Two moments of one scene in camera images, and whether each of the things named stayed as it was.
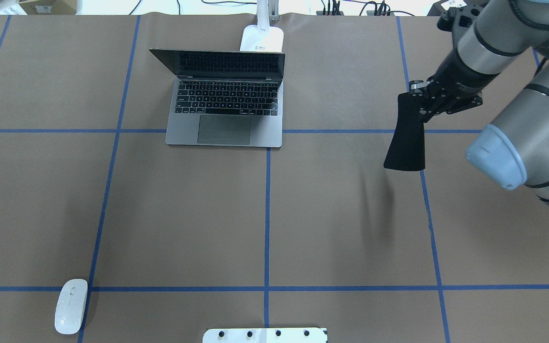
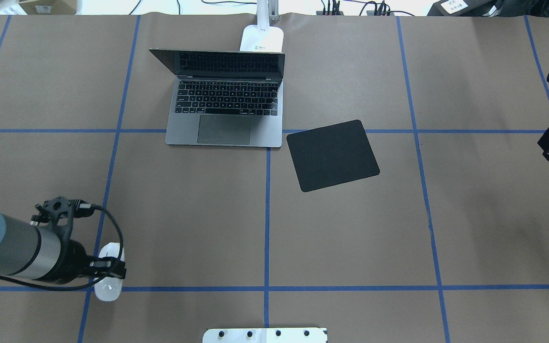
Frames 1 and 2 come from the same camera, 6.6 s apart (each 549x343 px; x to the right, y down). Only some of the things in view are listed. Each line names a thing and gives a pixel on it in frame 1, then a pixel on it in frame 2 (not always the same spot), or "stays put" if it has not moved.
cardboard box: (49, 7) stays put
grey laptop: (223, 98) stays put
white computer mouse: (70, 306) -> (109, 289)
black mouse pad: (407, 150) -> (331, 155)
